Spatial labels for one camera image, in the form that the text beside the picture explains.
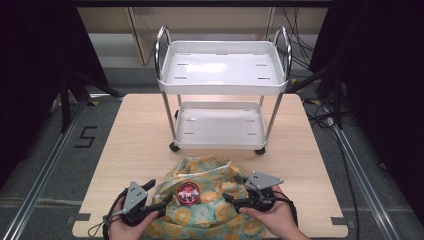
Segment red round tin can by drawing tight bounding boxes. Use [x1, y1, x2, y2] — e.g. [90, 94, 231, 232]
[175, 181, 202, 206]

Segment hanging black cables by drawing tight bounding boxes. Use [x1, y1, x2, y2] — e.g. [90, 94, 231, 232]
[276, 6, 316, 71]

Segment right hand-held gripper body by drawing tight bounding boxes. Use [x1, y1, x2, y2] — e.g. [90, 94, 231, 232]
[234, 170, 284, 213]

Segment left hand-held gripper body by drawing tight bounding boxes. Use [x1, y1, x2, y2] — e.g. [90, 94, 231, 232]
[120, 180, 160, 228]

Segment right hand-held gripper cable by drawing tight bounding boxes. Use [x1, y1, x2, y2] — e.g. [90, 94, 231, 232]
[273, 196, 300, 228]

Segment floral green cloth bag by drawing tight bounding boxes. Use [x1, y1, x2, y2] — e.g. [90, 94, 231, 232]
[141, 154, 268, 240]

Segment black overhead bar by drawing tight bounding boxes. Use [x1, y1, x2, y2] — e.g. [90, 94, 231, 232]
[71, 0, 334, 9]

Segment beige wooden cabinet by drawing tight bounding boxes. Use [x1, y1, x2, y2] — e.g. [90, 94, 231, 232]
[77, 6, 329, 66]

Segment white two-tier trolley cart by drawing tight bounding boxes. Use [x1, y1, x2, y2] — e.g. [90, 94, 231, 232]
[154, 24, 293, 157]

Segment left hand-held gripper cable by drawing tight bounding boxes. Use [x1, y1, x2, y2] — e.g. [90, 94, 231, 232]
[87, 188, 129, 240]

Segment hand-held gripper cable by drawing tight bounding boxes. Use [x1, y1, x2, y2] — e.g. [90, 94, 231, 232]
[273, 196, 300, 228]
[87, 188, 129, 240]

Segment person's right hand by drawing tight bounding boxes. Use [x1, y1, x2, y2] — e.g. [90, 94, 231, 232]
[239, 185, 301, 239]

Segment person's left hand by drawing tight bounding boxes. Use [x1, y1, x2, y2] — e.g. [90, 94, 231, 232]
[108, 199, 160, 240]

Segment black stand legs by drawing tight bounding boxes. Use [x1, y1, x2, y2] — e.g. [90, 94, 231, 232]
[59, 68, 125, 134]
[285, 61, 345, 130]

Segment black curtain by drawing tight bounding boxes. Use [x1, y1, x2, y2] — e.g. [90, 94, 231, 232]
[309, 0, 424, 218]
[0, 0, 109, 189]

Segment metal floor rail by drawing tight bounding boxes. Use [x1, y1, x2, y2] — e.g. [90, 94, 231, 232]
[0, 99, 88, 240]
[328, 123, 403, 240]

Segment black floor cables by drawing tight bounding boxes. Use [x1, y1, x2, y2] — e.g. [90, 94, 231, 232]
[304, 96, 363, 240]

